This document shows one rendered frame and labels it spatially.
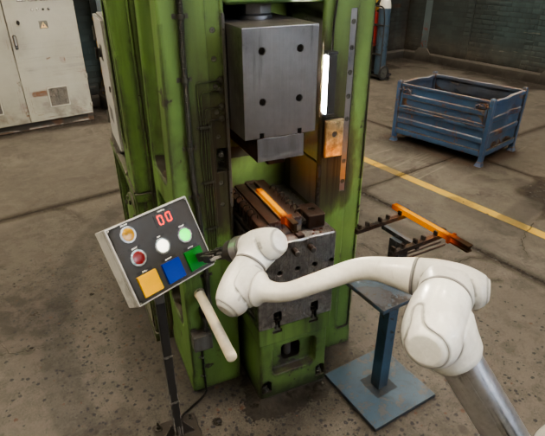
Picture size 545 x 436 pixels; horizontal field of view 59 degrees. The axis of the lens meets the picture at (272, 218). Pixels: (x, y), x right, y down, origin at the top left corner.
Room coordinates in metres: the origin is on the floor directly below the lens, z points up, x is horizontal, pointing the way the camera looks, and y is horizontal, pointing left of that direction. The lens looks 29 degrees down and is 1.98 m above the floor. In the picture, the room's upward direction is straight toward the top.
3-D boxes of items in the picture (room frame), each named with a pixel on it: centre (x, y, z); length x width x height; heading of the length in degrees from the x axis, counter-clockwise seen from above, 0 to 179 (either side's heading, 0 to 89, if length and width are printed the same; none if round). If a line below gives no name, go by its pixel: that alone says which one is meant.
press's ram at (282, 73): (2.00, 0.01, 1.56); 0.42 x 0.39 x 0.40; 24
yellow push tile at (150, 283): (1.33, 0.42, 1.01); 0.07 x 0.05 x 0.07; 139
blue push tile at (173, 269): (1.40, 0.35, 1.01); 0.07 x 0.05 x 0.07; 139
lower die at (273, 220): (1.98, 0.05, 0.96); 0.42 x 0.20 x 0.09; 24
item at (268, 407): (1.74, -0.05, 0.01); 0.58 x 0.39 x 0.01; 114
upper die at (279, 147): (1.98, 0.05, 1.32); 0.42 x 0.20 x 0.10; 24
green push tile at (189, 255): (1.48, 0.28, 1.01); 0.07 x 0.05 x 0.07; 139
